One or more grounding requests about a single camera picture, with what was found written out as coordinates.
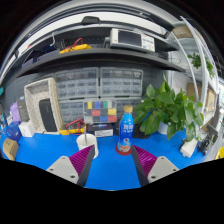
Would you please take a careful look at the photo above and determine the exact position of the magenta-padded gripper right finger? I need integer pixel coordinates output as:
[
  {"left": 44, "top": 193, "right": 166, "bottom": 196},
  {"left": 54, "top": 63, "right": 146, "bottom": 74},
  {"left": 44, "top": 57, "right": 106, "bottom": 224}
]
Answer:
[{"left": 130, "top": 144, "right": 180, "bottom": 188}]

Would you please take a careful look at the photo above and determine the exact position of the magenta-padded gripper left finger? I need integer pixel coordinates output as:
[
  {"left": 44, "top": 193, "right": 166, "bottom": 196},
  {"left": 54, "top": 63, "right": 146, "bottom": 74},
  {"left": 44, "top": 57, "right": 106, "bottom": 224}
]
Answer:
[{"left": 45, "top": 144, "right": 96, "bottom": 188}]

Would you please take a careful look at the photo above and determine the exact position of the blue drink bottle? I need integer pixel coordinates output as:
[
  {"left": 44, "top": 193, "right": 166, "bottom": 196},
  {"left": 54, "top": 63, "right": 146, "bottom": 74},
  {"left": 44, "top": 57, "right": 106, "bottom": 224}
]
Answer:
[{"left": 117, "top": 105, "right": 135, "bottom": 154}]

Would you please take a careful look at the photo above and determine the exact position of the white ribbed cup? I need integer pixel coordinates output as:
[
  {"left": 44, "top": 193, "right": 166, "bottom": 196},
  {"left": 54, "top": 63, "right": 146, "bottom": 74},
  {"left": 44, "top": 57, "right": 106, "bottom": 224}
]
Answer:
[{"left": 75, "top": 133, "right": 100, "bottom": 160}]

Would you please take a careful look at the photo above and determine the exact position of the flat round red coaster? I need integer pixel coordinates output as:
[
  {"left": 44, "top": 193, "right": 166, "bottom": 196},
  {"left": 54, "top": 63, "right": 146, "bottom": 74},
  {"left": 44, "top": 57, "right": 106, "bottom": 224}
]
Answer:
[{"left": 115, "top": 143, "right": 134, "bottom": 157}]

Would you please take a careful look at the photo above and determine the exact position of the metal spoon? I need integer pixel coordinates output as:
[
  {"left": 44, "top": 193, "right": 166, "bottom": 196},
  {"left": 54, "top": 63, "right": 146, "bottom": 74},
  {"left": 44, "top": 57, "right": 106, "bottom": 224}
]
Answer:
[{"left": 83, "top": 123, "right": 89, "bottom": 147}]

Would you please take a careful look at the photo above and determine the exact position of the yellow multimeter with red leads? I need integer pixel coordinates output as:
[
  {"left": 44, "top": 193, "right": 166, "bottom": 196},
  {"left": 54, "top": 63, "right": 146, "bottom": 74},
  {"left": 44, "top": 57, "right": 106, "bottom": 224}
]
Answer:
[{"left": 59, "top": 118, "right": 86, "bottom": 136}]

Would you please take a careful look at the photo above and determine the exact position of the white charger block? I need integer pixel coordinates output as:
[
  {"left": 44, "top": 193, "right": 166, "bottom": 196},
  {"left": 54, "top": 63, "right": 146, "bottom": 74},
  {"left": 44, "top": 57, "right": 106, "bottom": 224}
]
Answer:
[{"left": 180, "top": 137, "right": 200, "bottom": 159}]

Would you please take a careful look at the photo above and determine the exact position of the black labelled box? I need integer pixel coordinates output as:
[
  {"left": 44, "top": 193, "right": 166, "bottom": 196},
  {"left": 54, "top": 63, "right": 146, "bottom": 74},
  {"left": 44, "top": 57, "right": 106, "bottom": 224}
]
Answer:
[{"left": 85, "top": 123, "right": 115, "bottom": 138}]

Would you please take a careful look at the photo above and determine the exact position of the grey drawer cabinet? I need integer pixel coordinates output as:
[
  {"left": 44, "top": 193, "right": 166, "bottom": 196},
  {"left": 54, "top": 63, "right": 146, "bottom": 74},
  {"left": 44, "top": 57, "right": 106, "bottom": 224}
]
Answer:
[
  {"left": 58, "top": 99, "right": 85, "bottom": 127},
  {"left": 114, "top": 96, "right": 144, "bottom": 118},
  {"left": 54, "top": 67, "right": 100, "bottom": 101},
  {"left": 99, "top": 66, "right": 144, "bottom": 98}
]

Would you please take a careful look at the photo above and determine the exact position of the white carton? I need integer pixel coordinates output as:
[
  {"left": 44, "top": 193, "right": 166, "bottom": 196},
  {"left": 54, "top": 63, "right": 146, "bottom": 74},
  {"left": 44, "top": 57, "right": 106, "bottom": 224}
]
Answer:
[{"left": 18, "top": 120, "right": 36, "bottom": 138}]

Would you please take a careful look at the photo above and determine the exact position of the black zip case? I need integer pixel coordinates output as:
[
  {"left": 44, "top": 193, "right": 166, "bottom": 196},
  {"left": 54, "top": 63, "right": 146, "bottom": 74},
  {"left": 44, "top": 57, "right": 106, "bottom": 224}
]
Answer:
[{"left": 38, "top": 98, "right": 58, "bottom": 133}]

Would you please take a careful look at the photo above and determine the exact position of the green potted plant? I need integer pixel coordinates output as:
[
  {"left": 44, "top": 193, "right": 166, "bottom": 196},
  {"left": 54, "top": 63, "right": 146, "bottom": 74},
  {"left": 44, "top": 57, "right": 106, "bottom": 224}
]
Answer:
[{"left": 133, "top": 73, "right": 205, "bottom": 143}]

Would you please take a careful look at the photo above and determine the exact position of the clear box with coloured compartments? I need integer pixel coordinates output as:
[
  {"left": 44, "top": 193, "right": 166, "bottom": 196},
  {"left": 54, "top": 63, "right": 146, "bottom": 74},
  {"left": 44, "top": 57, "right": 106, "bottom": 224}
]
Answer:
[{"left": 82, "top": 99, "right": 118, "bottom": 125}]

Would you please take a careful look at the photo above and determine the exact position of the blue carton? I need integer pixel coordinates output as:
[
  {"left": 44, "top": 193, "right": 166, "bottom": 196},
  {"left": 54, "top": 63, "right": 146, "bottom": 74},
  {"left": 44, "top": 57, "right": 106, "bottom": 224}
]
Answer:
[{"left": 4, "top": 121, "right": 23, "bottom": 142}]

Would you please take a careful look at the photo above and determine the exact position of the dark grey carton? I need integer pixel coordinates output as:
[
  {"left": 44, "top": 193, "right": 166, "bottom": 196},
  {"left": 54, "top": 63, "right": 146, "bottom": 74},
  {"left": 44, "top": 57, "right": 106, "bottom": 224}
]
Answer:
[{"left": 16, "top": 96, "right": 31, "bottom": 123}]

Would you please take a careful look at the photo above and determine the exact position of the beige pegboard tray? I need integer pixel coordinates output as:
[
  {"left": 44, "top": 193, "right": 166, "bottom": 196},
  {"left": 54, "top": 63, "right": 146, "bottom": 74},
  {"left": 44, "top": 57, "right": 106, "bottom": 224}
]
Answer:
[{"left": 23, "top": 77, "right": 64, "bottom": 135}]

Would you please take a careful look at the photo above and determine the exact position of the white shelf rack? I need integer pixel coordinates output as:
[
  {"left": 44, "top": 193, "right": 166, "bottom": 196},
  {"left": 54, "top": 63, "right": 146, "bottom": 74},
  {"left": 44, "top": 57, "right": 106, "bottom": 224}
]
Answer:
[{"left": 166, "top": 16, "right": 224, "bottom": 144}]

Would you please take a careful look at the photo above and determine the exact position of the dark overhead shelf unit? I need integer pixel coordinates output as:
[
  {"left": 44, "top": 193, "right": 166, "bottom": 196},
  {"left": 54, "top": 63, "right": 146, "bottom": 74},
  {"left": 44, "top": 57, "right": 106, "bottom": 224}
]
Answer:
[{"left": 1, "top": 13, "right": 186, "bottom": 79}]

